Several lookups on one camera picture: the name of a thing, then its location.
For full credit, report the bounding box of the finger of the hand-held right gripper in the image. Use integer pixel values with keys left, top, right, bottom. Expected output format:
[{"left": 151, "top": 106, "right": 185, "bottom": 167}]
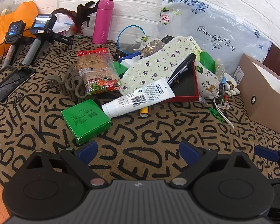
[{"left": 254, "top": 145, "right": 280, "bottom": 180}]

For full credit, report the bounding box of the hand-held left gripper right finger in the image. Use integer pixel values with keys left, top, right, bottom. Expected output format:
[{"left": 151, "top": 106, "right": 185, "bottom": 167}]
[{"left": 170, "top": 141, "right": 256, "bottom": 189}]

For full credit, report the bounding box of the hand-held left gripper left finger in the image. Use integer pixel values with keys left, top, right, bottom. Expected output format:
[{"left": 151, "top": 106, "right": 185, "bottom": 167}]
[{"left": 26, "top": 140, "right": 106, "bottom": 189}]

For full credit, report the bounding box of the red shallow box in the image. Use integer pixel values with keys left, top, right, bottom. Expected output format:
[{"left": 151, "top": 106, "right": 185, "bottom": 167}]
[{"left": 162, "top": 62, "right": 200, "bottom": 103}]

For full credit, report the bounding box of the black permanent marker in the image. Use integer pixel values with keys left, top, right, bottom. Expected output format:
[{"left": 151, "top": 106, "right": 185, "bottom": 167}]
[{"left": 167, "top": 53, "right": 197, "bottom": 85}]

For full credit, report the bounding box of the herbal mesh sachet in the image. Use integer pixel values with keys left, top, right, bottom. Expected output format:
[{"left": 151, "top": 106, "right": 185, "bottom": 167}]
[{"left": 140, "top": 36, "right": 166, "bottom": 57}]

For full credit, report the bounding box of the large green box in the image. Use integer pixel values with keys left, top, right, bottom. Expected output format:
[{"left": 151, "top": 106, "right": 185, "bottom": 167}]
[{"left": 61, "top": 99, "right": 112, "bottom": 145}]

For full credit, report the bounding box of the green clip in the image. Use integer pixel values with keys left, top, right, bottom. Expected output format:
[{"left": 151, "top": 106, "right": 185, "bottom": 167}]
[{"left": 208, "top": 107, "right": 225, "bottom": 122}]

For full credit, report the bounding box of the letter-print brown mat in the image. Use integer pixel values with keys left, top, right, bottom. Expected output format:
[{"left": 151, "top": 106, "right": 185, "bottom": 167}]
[{"left": 0, "top": 35, "right": 280, "bottom": 192}]

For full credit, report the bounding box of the brown cardboard box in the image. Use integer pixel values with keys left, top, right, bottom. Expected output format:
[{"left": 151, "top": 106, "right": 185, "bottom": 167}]
[{"left": 233, "top": 53, "right": 280, "bottom": 125}]

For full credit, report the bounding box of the red bead trinket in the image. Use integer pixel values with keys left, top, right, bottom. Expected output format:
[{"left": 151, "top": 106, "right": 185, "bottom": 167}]
[{"left": 216, "top": 94, "right": 231, "bottom": 110}]

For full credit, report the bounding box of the brown hair claw clip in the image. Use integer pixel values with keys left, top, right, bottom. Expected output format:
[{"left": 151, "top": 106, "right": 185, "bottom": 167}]
[{"left": 45, "top": 66, "right": 89, "bottom": 103}]

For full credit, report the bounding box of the cartoon print cloth pouch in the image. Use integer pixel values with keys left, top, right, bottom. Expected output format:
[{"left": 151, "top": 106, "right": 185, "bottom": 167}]
[{"left": 194, "top": 62, "right": 221, "bottom": 98}]

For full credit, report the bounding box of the blue marker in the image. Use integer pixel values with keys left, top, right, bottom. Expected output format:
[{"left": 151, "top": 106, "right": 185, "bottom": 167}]
[{"left": 218, "top": 77, "right": 227, "bottom": 98}]

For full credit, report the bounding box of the white cream tube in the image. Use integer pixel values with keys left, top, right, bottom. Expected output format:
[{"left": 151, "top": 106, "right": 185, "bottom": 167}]
[{"left": 101, "top": 78, "right": 176, "bottom": 118}]

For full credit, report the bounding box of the red green snack packet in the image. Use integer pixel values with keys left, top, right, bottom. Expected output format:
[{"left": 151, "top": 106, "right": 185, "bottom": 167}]
[{"left": 77, "top": 48, "right": 122, "bottom": 96}]

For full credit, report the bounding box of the small green box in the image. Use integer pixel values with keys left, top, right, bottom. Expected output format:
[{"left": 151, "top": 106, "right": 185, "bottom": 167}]
[{"left": 113, "top": 62, "right": 129, "bottom": 78}]

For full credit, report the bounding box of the bag of white beads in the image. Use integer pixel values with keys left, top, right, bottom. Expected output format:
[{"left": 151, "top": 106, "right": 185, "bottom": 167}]
[{"left": 215, "top": 58, "right": 225, "bottom": 77}]

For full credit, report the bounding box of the floral shoe insole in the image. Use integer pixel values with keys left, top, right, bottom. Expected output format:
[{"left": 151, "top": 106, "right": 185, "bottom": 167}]
[{"left": 120, "top": 36, "right": 194, "bottom": 96}]

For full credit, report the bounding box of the dark brown board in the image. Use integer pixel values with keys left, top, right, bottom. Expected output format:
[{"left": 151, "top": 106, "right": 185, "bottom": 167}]
[{"left": 262, "top": 43, "right": 280, "bottom": 84}]

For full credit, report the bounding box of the black phone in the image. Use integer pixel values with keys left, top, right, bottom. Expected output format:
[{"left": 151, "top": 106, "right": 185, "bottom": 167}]
[{"left": 0, "top": 66, "right": 36, "bottom": 102}]

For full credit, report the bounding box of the white green medicine box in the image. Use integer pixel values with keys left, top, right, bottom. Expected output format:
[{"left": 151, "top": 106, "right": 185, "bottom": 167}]
[{"left": 187, "top": 35, "right": 203, "bottom": 56}]

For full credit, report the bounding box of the blue hoop net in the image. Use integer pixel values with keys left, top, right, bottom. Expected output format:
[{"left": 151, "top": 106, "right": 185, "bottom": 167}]
[{"left": 117, "top": 25, "right": 145, "bottom": 54}]

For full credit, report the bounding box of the black box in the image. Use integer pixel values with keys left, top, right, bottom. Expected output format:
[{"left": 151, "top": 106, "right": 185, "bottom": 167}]
[{"left": 161, "top": 35, "right": 175, "bottom": 45}]

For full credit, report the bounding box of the white crumpled paper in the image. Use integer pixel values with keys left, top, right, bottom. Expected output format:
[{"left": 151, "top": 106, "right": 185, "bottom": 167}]
[{"left": 55, "top": 21, "right": 70, "bottom": 32}]

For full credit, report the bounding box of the pink thermos bottle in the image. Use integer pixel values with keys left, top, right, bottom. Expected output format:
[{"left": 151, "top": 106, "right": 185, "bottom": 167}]
[{"left": 92, "top": 0, "right": 115, "bottom": 45}]

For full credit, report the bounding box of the floral plastic bag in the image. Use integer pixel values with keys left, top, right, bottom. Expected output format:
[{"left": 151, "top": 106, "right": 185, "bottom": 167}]
[{"left": 157, "top": 0, "right": 272, "bottom": 75}]

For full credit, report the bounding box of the black handheld device on stand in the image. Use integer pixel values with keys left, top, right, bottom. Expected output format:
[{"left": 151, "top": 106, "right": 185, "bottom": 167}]
[
  {"left": 2, "top": 21, "right": 26, "bottom": 68},
  {"left": 22, "top": 14, "right": 73, "bottom": 66}
]

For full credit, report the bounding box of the dark red feather toy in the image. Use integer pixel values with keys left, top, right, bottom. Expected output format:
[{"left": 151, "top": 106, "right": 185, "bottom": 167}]
[{"left": 54, "top": 1, "right": 96, "bottom": 34}]

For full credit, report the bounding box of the orange bag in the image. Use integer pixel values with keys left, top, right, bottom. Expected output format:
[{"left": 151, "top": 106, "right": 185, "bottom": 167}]
[{"left": 0, "top": 2, "right": 39, "bottom": 61}]

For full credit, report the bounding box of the white cord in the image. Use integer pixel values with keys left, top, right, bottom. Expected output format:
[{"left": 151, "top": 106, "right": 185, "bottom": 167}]
[{"left": 212, "top": 98, "right": 235, "bottom": 129}]

